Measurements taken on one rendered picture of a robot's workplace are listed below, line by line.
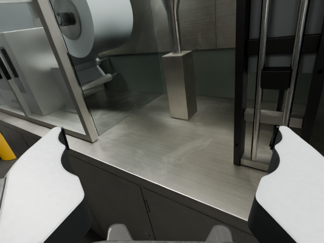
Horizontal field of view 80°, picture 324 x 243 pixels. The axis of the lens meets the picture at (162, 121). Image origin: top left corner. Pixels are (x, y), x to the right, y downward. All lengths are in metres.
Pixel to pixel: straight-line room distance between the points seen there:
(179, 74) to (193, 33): 0.30
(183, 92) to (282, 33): 0.43
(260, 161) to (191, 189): 0.20
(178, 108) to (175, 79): 0.13
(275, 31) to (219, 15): 0.51
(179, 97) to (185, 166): 0.32
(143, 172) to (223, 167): 0.23
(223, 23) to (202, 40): 0.11
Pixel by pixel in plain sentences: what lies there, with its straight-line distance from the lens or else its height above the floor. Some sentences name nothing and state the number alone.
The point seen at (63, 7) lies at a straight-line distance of 0.80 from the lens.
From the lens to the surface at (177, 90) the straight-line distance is 0.80.
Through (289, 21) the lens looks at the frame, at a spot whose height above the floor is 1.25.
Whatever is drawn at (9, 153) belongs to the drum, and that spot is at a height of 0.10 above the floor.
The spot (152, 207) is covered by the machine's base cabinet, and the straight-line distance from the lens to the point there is 0.74.
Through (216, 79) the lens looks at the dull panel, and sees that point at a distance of 1.02.
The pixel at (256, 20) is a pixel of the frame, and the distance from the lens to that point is 0.49.
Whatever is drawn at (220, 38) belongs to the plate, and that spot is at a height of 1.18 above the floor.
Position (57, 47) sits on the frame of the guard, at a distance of 0.75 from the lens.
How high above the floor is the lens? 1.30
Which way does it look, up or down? 27 degrees down
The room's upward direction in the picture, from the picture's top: 10 degrees counter-clockwise
